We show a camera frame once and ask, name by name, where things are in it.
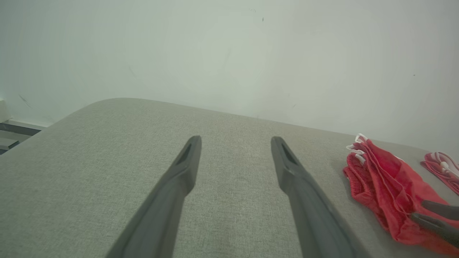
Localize grey metal bar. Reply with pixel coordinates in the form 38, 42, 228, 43
0, 137, 20, 155

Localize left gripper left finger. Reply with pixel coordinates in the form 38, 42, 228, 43
106, 135, 202, 258

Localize red shorts with white stripe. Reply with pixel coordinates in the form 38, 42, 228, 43
342, 134, 459, 255

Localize white and black baseboard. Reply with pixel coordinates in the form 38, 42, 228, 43
0, 120, 47, 137

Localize red basketball jersey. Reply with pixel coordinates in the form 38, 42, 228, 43
420, 152, 459, 196

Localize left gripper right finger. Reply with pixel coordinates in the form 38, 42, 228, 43
271, 136, 370, 258

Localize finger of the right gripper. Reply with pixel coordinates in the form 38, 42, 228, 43
421, 200, 459, 221
410, 212, 459, 248

